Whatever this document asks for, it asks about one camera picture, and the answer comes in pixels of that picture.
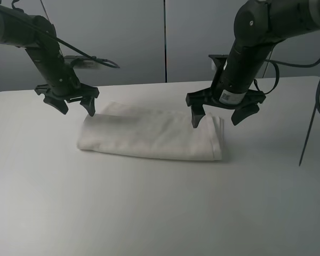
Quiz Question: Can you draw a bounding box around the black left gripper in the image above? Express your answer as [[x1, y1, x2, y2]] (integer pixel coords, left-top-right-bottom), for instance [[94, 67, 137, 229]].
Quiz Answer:
[[34, 82, 99, 117]]

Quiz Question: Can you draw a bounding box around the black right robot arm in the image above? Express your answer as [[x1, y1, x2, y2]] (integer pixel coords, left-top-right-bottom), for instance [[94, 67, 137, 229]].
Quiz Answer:
[[186, 0, 320, 128]]

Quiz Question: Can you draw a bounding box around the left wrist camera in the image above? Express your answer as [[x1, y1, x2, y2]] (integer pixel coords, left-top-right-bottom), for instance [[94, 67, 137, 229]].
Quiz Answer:
[[64, 55, 99, 69]]

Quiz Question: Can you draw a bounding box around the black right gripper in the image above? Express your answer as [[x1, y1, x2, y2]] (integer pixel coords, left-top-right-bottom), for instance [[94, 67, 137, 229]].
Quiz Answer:
[[186, 82, 265, 129]]

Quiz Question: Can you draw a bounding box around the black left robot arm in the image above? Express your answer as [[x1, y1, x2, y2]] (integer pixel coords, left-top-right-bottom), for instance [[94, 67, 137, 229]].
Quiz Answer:
[[0, 2, 99, 116]]

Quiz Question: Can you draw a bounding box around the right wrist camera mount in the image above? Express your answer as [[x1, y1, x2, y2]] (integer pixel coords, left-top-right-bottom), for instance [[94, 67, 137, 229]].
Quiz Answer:
[[209, 54, 228, 71]]

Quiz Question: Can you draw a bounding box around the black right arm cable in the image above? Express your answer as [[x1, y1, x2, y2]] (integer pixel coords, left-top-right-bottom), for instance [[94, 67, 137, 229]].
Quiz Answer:
[[253, 42, 320, 166]]

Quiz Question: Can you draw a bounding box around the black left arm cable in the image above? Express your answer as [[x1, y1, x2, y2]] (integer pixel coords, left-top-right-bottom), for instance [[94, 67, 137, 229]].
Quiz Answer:
[[0, 0, 121, 97]]

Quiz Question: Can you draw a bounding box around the white towel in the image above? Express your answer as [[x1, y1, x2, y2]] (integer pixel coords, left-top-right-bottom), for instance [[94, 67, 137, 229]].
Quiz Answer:
[[77, 102, 223, 161]]

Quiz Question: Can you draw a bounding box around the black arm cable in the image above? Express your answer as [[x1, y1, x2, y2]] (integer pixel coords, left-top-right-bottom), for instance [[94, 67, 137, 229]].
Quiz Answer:
[[0, 0, 121, 97], [253, 42, 320, 166]]

